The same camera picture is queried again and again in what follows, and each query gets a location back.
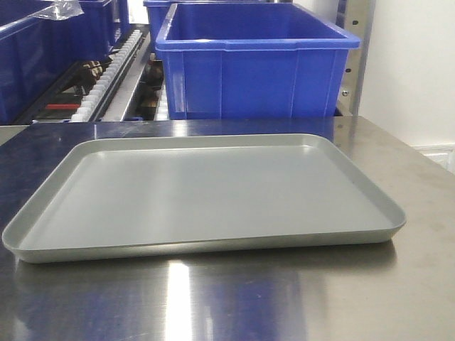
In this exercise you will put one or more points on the front left blue bin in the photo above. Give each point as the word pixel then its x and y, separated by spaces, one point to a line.
pixel 35 52

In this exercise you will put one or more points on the rear right blue bin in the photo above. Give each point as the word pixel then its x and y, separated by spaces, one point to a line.
pixel 156 12

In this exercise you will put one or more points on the white roller track left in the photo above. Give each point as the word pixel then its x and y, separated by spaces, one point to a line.
pixel 94 104

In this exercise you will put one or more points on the front right blue bin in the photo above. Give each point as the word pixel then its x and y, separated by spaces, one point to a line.
pixel 229 60

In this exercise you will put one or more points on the grey metal tray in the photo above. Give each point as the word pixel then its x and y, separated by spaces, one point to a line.
pixel 116 198

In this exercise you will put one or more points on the perforated metal shelf post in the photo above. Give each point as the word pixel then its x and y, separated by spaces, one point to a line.
pixel 356 17

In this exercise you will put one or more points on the clear plastic bag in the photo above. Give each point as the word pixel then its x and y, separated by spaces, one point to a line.
pixel 59 10

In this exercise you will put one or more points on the rear left blue bin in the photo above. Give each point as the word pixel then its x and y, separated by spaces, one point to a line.
pixel 98 29

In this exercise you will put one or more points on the blue bin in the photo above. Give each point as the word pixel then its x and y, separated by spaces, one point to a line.
pixel 98 29
pixel 229 60
pixel 35 52
pixel 156 12

